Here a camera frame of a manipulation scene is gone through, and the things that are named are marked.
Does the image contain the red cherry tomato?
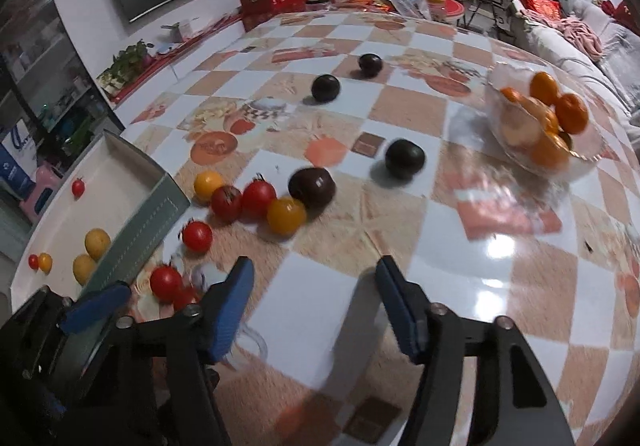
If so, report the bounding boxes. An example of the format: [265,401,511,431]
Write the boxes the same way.
[150,265,182,304]

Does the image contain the yellow cherry tomato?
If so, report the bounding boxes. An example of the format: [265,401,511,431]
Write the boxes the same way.
[267,197,307,237]

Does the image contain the yellow tomato lower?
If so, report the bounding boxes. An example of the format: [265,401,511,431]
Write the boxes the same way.
[38,252,53,275]

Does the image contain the red tomato nearest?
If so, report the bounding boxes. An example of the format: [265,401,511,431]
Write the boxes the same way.
[28,254,40,270]

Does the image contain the red tomato lower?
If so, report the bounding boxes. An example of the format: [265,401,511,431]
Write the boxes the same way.
[172,286,200,313]

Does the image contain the white rectangular tray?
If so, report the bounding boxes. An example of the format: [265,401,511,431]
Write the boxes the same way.
[10,131,191,310]

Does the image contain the red tomato near tray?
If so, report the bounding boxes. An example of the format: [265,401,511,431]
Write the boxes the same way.
[180,220,214,254]

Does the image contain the small red tomato in tray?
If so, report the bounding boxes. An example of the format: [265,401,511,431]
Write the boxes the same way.
[72,178,86,199]

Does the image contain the dark red tomato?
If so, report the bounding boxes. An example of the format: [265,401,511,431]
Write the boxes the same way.
[210,185,242,224]

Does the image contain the yellow tomato left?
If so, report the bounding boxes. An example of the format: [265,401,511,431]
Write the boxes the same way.
[193,170,226,204]

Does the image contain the bright red tomato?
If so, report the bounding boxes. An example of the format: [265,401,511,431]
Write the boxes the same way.
[241,174,277,220]

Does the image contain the green potted plant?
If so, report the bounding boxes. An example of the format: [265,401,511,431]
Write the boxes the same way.
[98,40,154,95]

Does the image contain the dark plum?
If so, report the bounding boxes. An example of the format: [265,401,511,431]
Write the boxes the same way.
[288,168,336,210]
[358,53,384,79]
[385,138,426,180]
[310,74,341,104]

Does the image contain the glass fruit bowl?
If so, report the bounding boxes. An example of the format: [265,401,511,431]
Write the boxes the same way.
[485,62,606,180]

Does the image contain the orange mandarin right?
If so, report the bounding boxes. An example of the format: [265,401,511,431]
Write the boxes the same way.
[555,93,589,135]

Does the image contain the orange mandarin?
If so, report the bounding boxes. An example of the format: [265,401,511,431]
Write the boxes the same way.
[555,93,589,135]
[529,71,560,107]

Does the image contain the orange mandarin top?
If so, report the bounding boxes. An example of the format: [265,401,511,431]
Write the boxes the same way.
[529,71,560,107]

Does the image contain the white sofa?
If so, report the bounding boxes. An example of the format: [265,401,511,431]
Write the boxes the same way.
[509,0,639,150]

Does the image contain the dark plum far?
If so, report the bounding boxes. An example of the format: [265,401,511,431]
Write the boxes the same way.
[358,53,384,79]

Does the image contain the pink blanket on sofa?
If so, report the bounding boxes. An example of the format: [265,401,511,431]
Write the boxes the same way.
[556,16,603,62]

